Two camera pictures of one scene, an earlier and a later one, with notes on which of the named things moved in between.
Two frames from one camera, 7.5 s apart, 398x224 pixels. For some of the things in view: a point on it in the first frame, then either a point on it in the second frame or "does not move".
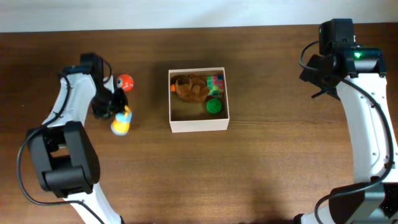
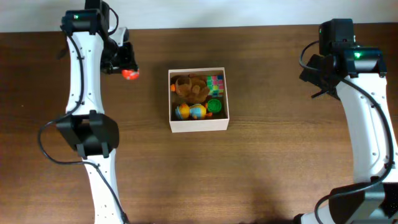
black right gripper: x=310 y=73 does not move
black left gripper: x=102 y=112 -> x=132 y=65
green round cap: x=213 y=106 does not move
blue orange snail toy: x=120 y=126 -> x=196 y=111
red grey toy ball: x=125 y=81 -> x=130 y=74
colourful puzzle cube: x=216 y=85 does not move
